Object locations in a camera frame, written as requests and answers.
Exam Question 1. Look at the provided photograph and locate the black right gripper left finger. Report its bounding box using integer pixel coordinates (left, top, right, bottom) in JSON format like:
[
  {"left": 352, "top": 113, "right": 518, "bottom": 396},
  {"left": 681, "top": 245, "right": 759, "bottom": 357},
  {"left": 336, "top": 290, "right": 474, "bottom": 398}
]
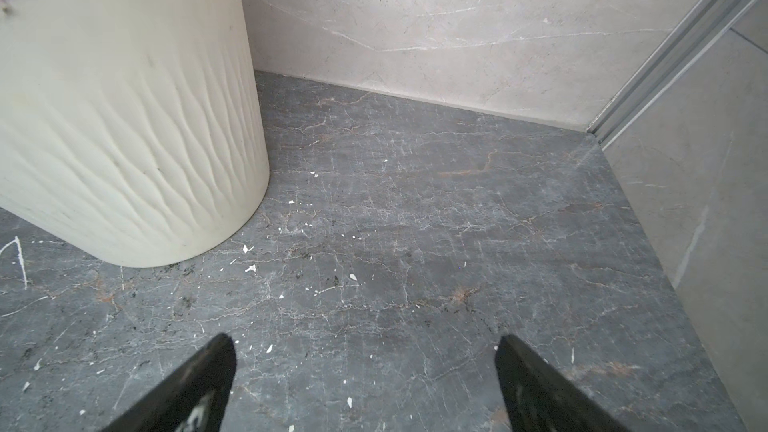
[{"left": 105, "top": 333, "right": 237, "bottom": 432}]

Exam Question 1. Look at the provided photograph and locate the cream ribbed waste bin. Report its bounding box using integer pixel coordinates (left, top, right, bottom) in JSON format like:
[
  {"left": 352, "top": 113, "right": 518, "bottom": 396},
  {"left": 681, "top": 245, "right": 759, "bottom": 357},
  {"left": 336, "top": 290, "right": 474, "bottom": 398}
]
[{"left": 1, "top": 0, "right": 270, "bottom": 268}]

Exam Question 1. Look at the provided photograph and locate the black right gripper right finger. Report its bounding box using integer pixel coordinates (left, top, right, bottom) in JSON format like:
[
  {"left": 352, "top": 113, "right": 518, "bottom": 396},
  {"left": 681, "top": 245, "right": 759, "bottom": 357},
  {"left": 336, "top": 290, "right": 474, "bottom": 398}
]
[{"left": 494, "top": 334, "right": 627, "bottom": 431}]

